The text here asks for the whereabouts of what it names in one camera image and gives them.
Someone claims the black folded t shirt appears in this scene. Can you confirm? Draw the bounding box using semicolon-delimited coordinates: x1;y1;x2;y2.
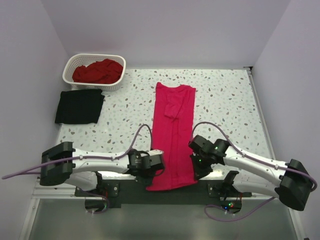
54;89;105;125

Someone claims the dark red t shirt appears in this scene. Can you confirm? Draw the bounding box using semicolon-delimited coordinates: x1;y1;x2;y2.
72;59;123;85

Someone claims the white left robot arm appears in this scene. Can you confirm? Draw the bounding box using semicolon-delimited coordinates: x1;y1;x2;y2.
39;141;165;196

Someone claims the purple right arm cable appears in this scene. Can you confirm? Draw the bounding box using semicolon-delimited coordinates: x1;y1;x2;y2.
191;121;318;223

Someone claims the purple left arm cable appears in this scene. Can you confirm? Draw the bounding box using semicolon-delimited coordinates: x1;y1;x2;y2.
1;124;154;180

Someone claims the white plastic laundry basket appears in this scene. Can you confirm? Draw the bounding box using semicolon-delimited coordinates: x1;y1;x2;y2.
62;53;127;92

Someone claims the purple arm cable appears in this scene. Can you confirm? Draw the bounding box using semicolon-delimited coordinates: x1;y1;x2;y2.
1;124;154;180
191;121;318;223

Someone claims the aluminium table edge rail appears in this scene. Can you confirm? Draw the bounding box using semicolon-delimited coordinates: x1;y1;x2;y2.
242;65;309;240

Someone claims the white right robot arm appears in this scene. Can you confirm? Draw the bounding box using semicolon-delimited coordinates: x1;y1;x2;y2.
188;135;314;211

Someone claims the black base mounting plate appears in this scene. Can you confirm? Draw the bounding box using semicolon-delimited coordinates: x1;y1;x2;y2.
74;179;252;212

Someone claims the pink t shirt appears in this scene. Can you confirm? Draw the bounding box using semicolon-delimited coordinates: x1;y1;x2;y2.
146;82;198;192

